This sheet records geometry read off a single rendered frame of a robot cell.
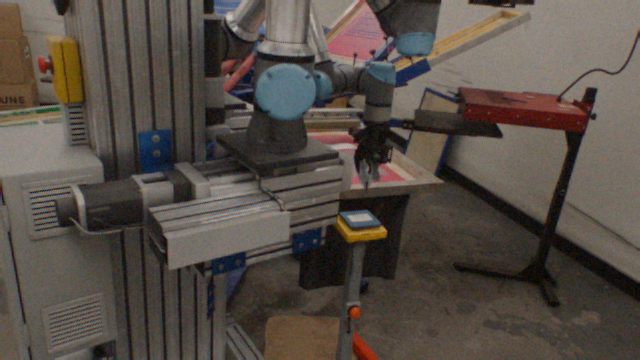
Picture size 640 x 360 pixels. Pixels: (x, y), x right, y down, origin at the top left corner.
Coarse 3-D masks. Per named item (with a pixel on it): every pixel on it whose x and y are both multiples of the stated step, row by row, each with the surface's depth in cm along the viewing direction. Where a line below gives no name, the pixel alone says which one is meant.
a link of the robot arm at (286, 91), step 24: (288, 0) 89; (288, 24) 91; (264, 48) 93; (288, 48) 92; (312, 48) 97; (264, 72) 92; (288, 72) 92; (312, 72) 97; (264, 96) 93; (288, 96) 94; (312, 96) 95; (288, 120) 97
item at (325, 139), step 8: (312, 136) 228; (320, 136) 229; (328, 136) 230; (336, 136) 231; (344, 136) 232; (328, 144) 219; (344, 152) 210; (352, 152) 211; (368, 168) 194; (384, 168) 196; (352, 176) 185; (384, 176) 187; (392, 176) 188; (400, 176) 188
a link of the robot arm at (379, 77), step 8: (376, 64) 128; (384, 64) 128; (392, 64) 129; (368, 72) 130; (376, 72) 128; (384, 72) 127; (392, 72) 128; (360, 80) 131; (368, 80) 130; (376, 80) 128; (384, 80) 128; (392, 80) 129; (360, 88) 132; (368, 88) 130; (376, 88) 129; (384, 88) 129; (392, 88) 130; (368, 96) 131; (376, 96) 130; (384, 96) 130; (392, 96) 132; (368, 104) 132; (376, 104) 131; (384, 104) 131
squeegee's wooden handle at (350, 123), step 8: (304, 120) 217; (312, 120) 217; (320, 120) 218; (328, 120) 218; (336, 120) 219; (344, 120) 220; (352, 120) 220; (312, 128) 212; (320, 128) 214; (328, 128) 215
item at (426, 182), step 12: (396, 156) 201; (408, 168) 193; (420, 168) 188; (408, 180) 176; (420, 180) 177; (432, 180) 178; (348, 192) 165; (360, 192) 166; (372, 192) 168; (384, 192) 170; (396, 192) 172; (408, 192) 173; (420, 192) 175
